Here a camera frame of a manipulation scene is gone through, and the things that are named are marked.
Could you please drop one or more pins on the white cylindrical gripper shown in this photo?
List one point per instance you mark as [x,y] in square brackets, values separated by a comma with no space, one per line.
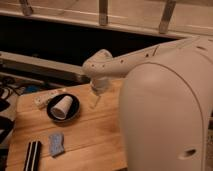
[98,86]

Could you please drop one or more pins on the white paper cup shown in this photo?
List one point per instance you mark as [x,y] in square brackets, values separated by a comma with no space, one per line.
[60,110]

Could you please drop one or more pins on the black round plate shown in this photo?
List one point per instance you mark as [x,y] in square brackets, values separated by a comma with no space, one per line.
[73,111]

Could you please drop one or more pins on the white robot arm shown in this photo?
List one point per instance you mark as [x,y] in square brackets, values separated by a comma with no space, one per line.
[165,102]

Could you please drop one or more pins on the middle metal bracket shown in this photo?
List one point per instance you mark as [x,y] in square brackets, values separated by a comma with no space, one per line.
[103,12]

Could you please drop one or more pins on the black white striped case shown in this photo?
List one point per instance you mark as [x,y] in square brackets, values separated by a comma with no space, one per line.
[32,156]

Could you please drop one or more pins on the left metal bracket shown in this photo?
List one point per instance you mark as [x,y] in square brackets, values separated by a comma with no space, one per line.
[26,8]

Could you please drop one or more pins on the right metal bracket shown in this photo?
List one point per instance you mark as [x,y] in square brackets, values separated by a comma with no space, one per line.
[166,16]

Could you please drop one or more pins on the metal bracket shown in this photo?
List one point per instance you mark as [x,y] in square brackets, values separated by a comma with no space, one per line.
[26,8]
[103,12]
[166,16]

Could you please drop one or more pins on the white power strip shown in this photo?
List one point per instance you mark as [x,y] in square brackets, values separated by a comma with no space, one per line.
[42,101]

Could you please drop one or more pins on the wooden cutting board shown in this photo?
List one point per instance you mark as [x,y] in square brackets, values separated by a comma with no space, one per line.
[92,141]

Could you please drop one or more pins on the grey metal rail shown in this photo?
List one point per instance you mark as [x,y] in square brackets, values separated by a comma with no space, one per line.
[43,67]

